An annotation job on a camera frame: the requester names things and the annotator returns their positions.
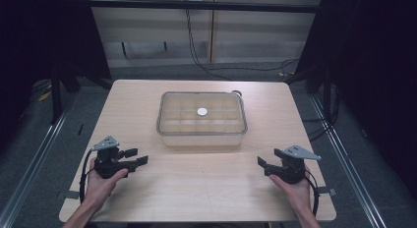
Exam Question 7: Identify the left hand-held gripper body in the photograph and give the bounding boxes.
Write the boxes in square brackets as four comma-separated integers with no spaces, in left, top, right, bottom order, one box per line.
[90,135,131,180]

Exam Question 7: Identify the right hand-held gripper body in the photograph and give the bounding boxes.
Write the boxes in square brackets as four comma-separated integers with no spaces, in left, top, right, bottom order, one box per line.
[268,144,323,185]

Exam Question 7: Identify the clear plastic box with lid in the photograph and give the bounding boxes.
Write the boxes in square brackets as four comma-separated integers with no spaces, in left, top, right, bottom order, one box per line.
[155,90,249,147]

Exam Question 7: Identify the person's right hand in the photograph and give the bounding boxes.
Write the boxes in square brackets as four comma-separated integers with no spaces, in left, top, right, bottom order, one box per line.
[268,167,313,216]

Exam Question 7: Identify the person's left hand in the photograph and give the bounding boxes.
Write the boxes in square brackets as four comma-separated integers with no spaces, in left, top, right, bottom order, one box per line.
[84,157,130,212]

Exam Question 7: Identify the grey tape strip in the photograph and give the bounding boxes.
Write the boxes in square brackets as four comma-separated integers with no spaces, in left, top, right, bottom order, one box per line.
[57,190,81,200]
[317,186,338,197]

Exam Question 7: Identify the black metal stand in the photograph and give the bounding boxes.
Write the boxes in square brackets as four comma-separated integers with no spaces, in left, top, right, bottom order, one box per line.
[50,65,64,125]

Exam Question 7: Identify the yellow tape piece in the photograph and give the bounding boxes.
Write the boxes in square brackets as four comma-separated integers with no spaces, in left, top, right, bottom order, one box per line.
[37,89,53,102]

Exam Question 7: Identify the black curtain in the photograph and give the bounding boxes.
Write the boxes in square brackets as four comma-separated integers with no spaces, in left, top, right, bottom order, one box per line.
[294,0,417,193]
[0,0,112,153]

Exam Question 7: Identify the black horizontal bar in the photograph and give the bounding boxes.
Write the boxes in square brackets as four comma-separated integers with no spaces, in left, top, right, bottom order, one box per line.
[88,0,322,14]

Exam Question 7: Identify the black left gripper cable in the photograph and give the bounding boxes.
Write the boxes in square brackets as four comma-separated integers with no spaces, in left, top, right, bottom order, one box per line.
[79,148,96,204]

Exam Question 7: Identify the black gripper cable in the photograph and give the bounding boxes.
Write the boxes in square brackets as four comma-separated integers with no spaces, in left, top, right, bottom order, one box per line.
[303,168,322,218]
[79,148,96,204]

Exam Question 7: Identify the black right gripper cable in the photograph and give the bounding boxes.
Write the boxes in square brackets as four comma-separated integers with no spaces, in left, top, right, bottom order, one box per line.
[303,168,322,218]

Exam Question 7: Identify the metal floor rail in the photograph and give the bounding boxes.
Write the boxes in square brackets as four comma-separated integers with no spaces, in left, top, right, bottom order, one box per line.
[309,93,389,228]
[0,93,79,228]

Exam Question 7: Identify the black floor cables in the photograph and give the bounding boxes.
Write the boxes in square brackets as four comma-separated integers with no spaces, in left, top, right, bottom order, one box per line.
[301,84,340,143]

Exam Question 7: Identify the black hanging wall cable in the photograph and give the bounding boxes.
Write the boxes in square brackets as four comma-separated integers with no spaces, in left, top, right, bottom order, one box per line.
[185,8,300,82]

